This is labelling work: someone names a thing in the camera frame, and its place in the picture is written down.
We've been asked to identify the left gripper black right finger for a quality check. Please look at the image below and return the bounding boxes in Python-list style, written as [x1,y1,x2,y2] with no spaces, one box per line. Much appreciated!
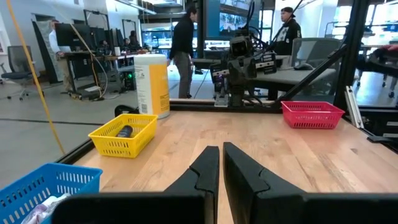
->
[223,142,398,224]

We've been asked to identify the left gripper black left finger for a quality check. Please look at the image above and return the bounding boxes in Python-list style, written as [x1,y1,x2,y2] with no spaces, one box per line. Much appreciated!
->
[51,145,220,224]

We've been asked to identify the dark blue toiletry tube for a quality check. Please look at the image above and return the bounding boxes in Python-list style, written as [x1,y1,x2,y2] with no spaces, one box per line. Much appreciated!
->
[115,124,134,139]

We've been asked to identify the grey desk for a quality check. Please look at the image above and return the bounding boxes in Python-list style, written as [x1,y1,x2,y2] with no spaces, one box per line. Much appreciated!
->
[192,55,337,100]

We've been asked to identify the yellow plastic basket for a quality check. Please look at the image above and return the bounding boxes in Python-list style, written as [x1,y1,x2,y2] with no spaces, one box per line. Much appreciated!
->
[88,113,159,159]

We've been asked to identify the red plastic basket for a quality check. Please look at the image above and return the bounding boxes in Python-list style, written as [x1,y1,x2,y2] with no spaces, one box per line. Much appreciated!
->
[280,100,346,130]

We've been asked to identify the yellow white wipes canister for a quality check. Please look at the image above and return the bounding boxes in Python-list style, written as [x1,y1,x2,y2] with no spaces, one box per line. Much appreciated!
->
[133,54,171,119]

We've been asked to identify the blue plastic basket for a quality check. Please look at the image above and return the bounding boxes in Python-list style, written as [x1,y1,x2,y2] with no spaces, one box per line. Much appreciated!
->
[0,162,103,224]

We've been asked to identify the black computer tower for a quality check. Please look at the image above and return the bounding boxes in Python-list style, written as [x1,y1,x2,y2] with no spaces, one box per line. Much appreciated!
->
[123,70,137,91]

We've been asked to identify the wooden desk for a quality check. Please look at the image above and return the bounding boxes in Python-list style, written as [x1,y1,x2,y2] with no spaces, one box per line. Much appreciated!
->
[58,51,137,94]

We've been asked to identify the dark monitor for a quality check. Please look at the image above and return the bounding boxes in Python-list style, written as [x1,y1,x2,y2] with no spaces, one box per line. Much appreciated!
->
[55,23,91,47]

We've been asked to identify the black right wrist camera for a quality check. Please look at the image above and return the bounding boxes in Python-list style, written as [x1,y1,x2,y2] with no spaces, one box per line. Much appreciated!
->
[229,35,253,59]

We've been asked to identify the large wall display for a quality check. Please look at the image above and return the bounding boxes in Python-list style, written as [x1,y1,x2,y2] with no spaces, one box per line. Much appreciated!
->
[206,0,265,40]

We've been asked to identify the black table edge rail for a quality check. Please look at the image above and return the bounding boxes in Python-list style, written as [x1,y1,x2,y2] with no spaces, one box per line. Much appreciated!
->
[55,139,96,165]
[169,98,282,113]

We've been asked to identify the black frame brace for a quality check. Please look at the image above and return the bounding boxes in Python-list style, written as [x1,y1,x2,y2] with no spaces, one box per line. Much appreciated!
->
[273,43,348,108]

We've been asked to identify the black frame post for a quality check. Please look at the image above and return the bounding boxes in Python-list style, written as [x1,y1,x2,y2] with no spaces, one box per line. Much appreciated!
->
[333,0,371,110]

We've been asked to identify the silver metal bracket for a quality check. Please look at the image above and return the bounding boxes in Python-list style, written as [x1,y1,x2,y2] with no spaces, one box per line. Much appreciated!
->
[344,86,365,129]

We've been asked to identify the yellow hanging cable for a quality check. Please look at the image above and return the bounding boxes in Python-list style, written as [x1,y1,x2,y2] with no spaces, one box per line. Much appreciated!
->
[6,0,66,156]

